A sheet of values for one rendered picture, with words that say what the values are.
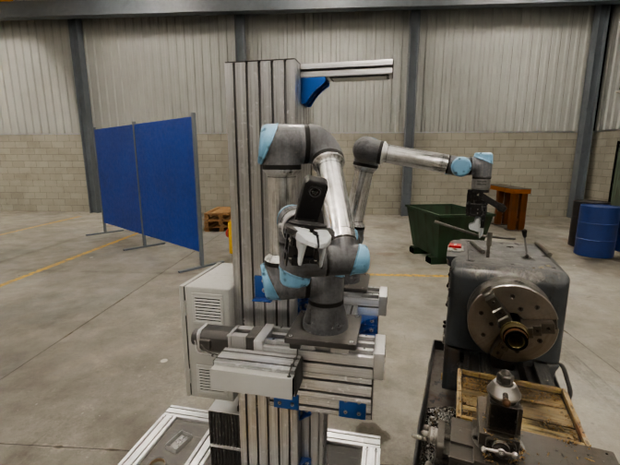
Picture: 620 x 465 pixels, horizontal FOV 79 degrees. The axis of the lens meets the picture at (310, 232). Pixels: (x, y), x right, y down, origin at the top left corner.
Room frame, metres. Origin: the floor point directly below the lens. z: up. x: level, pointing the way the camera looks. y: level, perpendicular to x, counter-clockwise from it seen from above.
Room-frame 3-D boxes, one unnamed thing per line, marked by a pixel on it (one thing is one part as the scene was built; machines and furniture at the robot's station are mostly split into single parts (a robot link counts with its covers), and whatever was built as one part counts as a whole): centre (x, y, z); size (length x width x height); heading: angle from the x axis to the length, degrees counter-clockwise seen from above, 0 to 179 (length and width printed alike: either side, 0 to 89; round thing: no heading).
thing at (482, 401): (0.88, -0.50, 0.99); 0.20 x 0.10 x 0.05; 158
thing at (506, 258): (1.78, -0.93, 1.06); 0.59 x 0.48 x 0.39; 158
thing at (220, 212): (9.22, 2.06, 0.22); 1.25 x 0.86 x 0.44; 179
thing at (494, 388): (0.86, -0.49, 1.13); 0.08 x 0.08 x 0.03
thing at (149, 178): (7.10, 3.21, 1.18); 4.12 x 0.80 x 2.35; 48
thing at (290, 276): (0.88, 0.02, 1.46); 0.11 x 0.08 x 0.11; 99
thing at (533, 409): (1.13, -0.69, 0.89); 0.36 x 0.30 x 0.04; 68
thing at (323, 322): (1.16, -0.05, 1.21); 0.15 x 0.15 x 0.10
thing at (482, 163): (1.62, -0.73, 1.68); 0.09 x 0.08 x 0.11; 74
